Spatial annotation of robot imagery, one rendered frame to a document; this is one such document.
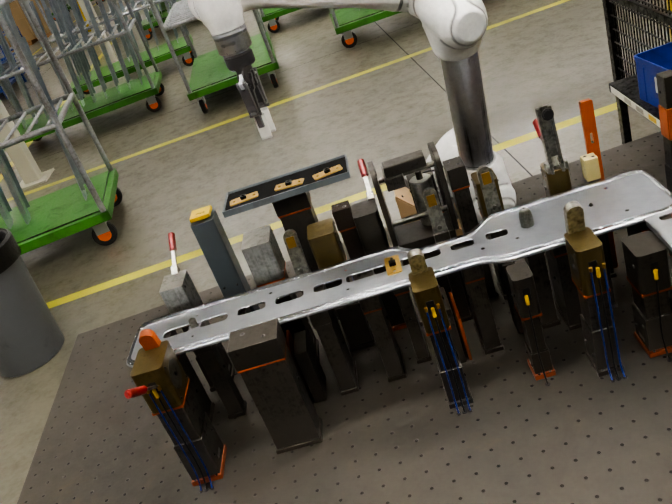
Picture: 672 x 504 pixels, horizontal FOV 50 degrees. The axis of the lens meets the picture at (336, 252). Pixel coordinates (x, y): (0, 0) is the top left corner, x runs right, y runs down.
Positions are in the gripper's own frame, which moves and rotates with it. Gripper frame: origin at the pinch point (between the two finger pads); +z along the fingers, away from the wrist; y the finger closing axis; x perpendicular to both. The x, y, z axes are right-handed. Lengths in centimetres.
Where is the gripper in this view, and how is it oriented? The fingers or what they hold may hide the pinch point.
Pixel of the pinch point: (265, 123)
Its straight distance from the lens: 197.0
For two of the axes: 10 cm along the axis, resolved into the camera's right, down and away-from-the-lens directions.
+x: 9.4, -2.0, -2.7
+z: 3.1, 8.3, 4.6
